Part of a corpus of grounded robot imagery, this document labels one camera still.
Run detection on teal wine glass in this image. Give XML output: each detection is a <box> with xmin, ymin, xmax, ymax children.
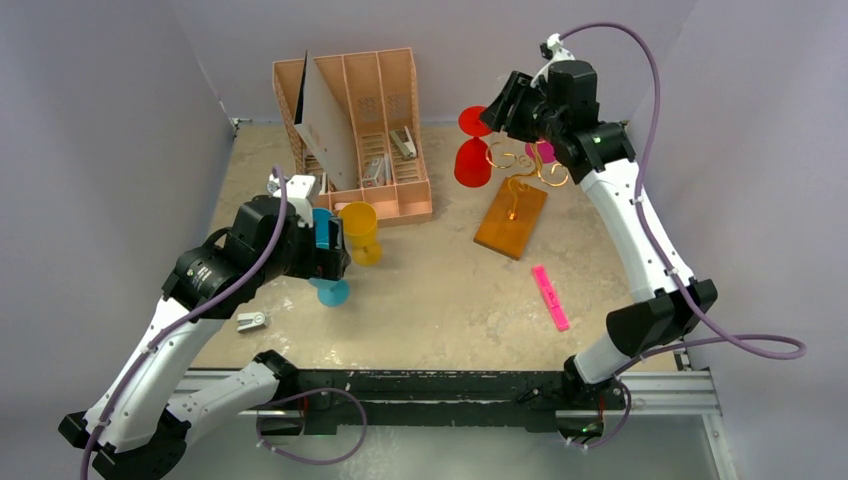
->
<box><xmin>308</xmin><ymin>207</ymin><xmax>350</xmax><ymax>307</ymax></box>

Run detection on yellow plastic wine glass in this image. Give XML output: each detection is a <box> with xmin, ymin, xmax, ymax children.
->
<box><xmin>339</xmin><ymin>201</ymin><xmax>382</xmax><ymax>267</ymax></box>

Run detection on red plastic wine glass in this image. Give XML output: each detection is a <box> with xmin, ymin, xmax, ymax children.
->
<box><xmin>454</xmin><ymin>105</ymin><xmax>492</xmax><ymax>188</ymax></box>

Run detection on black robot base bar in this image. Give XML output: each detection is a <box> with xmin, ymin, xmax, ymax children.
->
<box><xmin>235</xmin><ymin>351</ymin><xmax>627</xmax><ymax>439</ymax></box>

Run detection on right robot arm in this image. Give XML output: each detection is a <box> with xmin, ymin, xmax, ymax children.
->
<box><xmin>480</xmin><ymin>60</ymin><xmax>718</xmax><ymax>407</ymax></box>

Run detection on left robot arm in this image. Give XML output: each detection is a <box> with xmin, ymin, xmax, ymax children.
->
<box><xmin>59</xmin><ymin>195</ymin><xmax>350</xmax><ymax>479</ymax></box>

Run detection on magenta plastic wine glass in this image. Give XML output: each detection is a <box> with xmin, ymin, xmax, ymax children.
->
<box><xmin>524</xmin><ymin>141</ymin><xmax>556</xmax><ymax>164</ymax></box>

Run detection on small white metal clip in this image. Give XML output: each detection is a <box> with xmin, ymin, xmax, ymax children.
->
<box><xmin>236</xmin><ymin>312</ymin><xmax>267</xmax><ymax>334</ymax></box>

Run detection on silver item in organizer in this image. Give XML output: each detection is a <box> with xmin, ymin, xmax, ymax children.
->
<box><xmin>361</xmin><ymin>153</ymin><xmax>391</xmax><ymax>188</ymax></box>

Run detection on grey stapler in organizer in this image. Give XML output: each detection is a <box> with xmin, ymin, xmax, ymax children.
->
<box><xmin>388</xmin><ymin>126</ymin><xmax>418</xmax><ymax>160</ymax></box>

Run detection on white paper folder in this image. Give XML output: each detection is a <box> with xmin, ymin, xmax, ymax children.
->
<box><xmin>294</xmin><ymin>51</ymin><xmax>358</xmax><ymax>190</ymax></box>

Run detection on peach plastic file organizer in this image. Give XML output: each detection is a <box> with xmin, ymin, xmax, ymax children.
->
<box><xmin>272</xmin><ymin>47</ymin><xmax>433</xmax><ymax>227</ymax></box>

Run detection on pink plastic clip tool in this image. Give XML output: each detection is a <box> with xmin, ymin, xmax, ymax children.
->
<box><xmin>531</xmin><ymin>265</ymin><xmax>570</xmax><ymax>331</ymax></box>

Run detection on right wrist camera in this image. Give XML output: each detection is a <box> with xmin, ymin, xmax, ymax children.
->
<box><xmin>537</xmin><ymin>33</ymin><xmax>575</xmax><ymax>76</ymax></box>

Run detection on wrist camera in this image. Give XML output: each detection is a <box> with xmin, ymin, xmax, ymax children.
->
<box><xmin>267</xmin><ymin>173</ymin><xmax>320</xmax><ymax>228</ymax></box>
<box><xmin>537</xmin><ymin>33</ymin><xmax>575</xmax><ymax>76</ymax></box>

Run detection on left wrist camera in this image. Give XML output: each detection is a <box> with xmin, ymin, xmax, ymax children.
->
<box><xmin>267</xmin><ymin>173</ymin><xmax>320</xmax><ymax>228</ymax></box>

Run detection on gold wire wine glass rack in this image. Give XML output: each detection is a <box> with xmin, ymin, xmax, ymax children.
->
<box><xmin>473</xmin><ymin>144</ymin><xmax>570</xmax><ymax>260</ymax></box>

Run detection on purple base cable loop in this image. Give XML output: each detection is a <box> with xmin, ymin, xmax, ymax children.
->
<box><xmin>255</xmin><ymin>387</ymin><xmax>368</xmax><ymax>466</ymax></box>

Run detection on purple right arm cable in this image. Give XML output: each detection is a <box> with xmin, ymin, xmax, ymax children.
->
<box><xmin>556</xmin><ymin>21</ymin><xmax>808</xmax><ymax>372</ymax></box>

